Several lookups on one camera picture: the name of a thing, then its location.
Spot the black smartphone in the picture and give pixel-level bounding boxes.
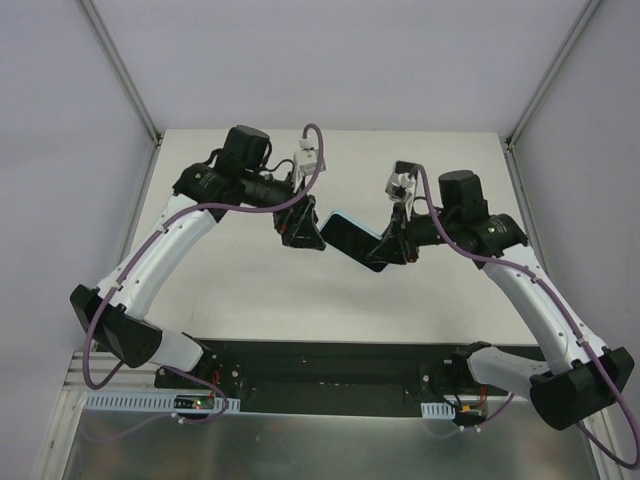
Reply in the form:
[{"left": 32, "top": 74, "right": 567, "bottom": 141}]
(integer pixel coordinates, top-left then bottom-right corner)
[{"left": 320, "top": 216, "right": 388, "bottom": 273}]

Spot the light blue phone case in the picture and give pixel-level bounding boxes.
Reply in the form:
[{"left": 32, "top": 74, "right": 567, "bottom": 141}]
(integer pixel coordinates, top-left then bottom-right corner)
[{"left": 325, "top": 210, "right": 381, "bottom": 240}]

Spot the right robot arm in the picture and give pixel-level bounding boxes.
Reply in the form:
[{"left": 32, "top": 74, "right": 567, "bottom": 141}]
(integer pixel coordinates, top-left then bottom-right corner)
[{"left": 365, "top": 162, "right": 635, "bottom": 430}]

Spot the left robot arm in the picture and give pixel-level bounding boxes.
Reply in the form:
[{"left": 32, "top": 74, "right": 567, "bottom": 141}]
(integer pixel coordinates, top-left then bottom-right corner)
[{"left": 70, "top": 124, "right": 326, "bottom": 372}]

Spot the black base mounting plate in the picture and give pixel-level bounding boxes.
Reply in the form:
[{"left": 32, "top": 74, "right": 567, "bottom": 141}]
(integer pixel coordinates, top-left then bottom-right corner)
[{"left": 153, "top": 339, "right": 509, "bottom": 415}]

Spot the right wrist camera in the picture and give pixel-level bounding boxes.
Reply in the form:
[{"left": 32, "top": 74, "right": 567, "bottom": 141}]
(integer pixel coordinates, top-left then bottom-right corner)
[{"left": 385, "top": 160, "right": 418, "bottom": 213}]

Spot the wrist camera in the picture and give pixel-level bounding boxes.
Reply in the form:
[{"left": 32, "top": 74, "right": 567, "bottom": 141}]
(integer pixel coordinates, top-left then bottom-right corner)
[
  {"left": 385, "top": 160, "right": 418, "bottom": 213},
  {"left": 291, "top": 138, "right": 326, "bottom": 191}
]

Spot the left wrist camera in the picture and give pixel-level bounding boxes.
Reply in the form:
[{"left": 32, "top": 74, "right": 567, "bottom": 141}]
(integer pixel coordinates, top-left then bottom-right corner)
[{"left": 291, "top": 138, "right": 326, "bottom": 191}]

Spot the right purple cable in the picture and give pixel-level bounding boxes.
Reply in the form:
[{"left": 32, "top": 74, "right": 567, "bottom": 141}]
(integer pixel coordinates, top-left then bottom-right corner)
[{"left": 414, "top": 164, "right": 635, "bottom": 469}]

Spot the right white cable duct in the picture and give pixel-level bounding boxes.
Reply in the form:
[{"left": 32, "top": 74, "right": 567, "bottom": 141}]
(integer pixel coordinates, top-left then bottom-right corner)
[{"left": 420, "top": 402, "right": 456, "bottom": 420}]

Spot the white cable duct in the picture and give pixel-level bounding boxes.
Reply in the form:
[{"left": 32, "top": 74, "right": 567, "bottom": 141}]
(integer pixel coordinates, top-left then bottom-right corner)
[
  {"left": 84, "top": 392, "right": 240, "bottom": 414},
  {"left": 420, "top": 402, "right": 456, "bottom": 420}
]

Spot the aluminium extrusion rail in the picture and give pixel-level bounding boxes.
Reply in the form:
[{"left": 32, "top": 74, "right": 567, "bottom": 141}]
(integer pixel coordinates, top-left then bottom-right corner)
[{"left": 63, "top": 351, "right": 158, "bottom": 391}]

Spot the left aluminium frame post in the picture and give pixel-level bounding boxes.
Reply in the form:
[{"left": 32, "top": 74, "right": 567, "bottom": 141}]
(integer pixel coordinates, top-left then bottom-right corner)
[{"left": 75, "top": 0, "right": 162, "bottom": 146}]

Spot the aluminium frame post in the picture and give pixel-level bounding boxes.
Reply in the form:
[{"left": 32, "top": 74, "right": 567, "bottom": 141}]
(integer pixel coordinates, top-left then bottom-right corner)
[
  {"left": 75, "top": 0, "right": 162, "bottom": 146},
  {"left": 503, "top": 0, "right": 606, "bottom": 149}
]

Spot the left white cable duct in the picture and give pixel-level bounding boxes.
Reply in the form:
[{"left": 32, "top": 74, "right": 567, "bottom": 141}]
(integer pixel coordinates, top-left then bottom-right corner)
[{"left": 84, "top": 392, "right": 240, "bottom": 414}]

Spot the right aluminium frame post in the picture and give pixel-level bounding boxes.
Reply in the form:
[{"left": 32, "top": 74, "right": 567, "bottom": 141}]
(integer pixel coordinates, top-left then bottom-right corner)
[{"left": 503, "top": 0, "right": 606, "bottom": 149}]

